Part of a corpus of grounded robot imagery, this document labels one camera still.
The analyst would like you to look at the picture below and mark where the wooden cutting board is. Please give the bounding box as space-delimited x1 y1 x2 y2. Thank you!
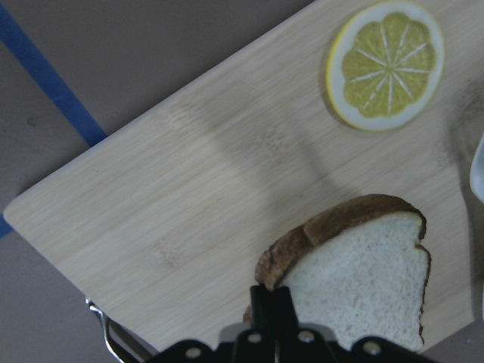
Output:
4 1 483 349

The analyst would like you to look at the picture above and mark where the lemon slice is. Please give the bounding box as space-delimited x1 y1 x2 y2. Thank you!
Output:
325 1 445 132

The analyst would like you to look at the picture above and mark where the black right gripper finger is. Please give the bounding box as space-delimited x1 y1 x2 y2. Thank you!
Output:
250 285 299 362

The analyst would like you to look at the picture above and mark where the white plastic spoon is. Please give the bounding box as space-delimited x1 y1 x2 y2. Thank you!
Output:
469 135 484 203

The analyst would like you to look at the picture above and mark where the bread slice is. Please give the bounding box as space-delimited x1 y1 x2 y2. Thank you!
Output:
255 194 431 351

